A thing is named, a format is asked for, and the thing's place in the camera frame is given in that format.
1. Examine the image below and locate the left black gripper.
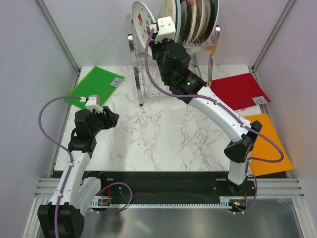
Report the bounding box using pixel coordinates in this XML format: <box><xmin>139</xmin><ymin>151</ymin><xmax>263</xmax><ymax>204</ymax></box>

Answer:
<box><xmin>89</xmin><ymin>106</ymin><xmax>119</xmax><ymax>136</ymax></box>

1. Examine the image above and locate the watermelon pattern white plate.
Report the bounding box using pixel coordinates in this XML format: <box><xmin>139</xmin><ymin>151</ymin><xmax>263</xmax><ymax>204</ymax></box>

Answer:
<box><xmin>132</xmin><ymin>0</ymin><xmax>155</xmax><ymax>48</ymax></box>

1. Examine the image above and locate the cream and blue plate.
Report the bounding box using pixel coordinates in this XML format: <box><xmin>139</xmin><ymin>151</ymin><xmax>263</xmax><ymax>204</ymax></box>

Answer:
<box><xmin>175</xmin><ymin>0</ymin><xmax>182</xmax><ymax>42</ymax></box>

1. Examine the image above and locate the cream plate with twig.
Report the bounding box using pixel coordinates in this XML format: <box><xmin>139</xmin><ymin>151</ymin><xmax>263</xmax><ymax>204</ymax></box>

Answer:
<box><xmin>162</xmin><ymin>0</ymin><xmax>176</xmax><ymax>21</ymax></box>

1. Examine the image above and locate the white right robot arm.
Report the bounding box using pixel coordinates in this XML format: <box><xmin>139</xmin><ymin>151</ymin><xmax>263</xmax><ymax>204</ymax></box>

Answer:
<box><xmin>146</xmin><ymin>39</ymin><xmax>262</xmax><ymax>195</ymax></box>

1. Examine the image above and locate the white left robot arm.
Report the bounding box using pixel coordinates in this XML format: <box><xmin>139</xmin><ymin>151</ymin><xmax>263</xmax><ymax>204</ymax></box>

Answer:
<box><xmin>37</xmin><ymin>106</ymin><xmax>119</xmax><ymax>238</ymax></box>

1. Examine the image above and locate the steel two-tier dish rack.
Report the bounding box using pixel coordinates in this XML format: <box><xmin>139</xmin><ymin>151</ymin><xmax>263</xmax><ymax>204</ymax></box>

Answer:
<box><xmin>126</xmin><ymin>13</ymin><xmax>221</xmax><ymax>107</ymax></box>

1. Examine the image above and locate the green folder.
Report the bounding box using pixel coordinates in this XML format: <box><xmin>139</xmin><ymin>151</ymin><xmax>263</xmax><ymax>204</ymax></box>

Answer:
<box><xmin>69</xmin><ymin>66</ymin><xmax>125</xmax><ymax>106</ymax></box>

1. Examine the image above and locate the cream brown rim plate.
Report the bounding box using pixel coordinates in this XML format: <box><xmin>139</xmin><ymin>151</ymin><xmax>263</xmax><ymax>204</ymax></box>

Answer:
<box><xmin>186</xmin><ymin>0</ymin><xmax>206</xmax><ymax>43</ymax></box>

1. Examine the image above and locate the white floral plate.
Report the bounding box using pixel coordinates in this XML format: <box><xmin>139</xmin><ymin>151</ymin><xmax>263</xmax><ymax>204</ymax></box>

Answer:
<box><xmin>197</xmin><ymin>0</ymin><xmax>213</xmax><ymax>43</ymax></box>

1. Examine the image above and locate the dark green rimmed plate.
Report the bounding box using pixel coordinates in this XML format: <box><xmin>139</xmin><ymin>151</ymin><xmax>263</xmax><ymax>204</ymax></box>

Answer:
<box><xmin>204</xmin><ymin>0</ymin><xmax>219</xmax><ymax>42</ymax></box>

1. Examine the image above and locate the red folder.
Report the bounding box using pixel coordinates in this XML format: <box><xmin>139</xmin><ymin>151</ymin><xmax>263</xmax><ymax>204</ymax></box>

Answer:
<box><xmin>210</xmin><ymin>73</ymin><xmax>270</xmax><ymax>111</ymax></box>

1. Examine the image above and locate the orange clip file folder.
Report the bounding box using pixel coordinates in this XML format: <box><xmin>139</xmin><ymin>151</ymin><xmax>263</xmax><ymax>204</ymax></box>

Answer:
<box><xmin>246</xmin><ymin>114</ymin><xmax>294</xmax><ymax>176</ymax></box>

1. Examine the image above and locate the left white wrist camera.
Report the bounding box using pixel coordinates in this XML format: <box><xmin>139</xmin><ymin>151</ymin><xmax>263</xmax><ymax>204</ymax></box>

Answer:
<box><xmin>85</xmin><ymin>95</ymin><xmax>103</xmax><ymax>114</ymax></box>

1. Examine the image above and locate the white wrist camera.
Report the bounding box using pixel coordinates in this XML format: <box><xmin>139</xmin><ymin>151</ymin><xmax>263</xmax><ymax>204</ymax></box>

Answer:
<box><xmin>150</xmin><ymin>16</ymin><xmax>176</xmax><ymax>44</ymax></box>
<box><xmin>85</xmin><ymin>95</ymin><xmax>103</xmax><ymax>114</ymax></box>

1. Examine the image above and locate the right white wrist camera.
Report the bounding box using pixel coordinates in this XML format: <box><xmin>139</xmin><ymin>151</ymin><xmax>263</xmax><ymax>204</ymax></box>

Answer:
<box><xmin>150</xmin><ymin>16</ymin><xmax>176</xmax><ymax>44</ymax></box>

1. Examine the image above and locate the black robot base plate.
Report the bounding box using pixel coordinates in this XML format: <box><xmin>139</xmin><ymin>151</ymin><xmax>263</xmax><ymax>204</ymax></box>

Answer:
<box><xmin>83</xmin><ymin>171</ymin><xmax>255</xmax><ymax>203</ymax></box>

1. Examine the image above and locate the white slotted cable duct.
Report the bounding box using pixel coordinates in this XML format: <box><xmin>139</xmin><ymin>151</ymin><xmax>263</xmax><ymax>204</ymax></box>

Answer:
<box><xmin>89</xmin><ymin>196</ymin><xmax>232</xmax><ymax>210</ymax></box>

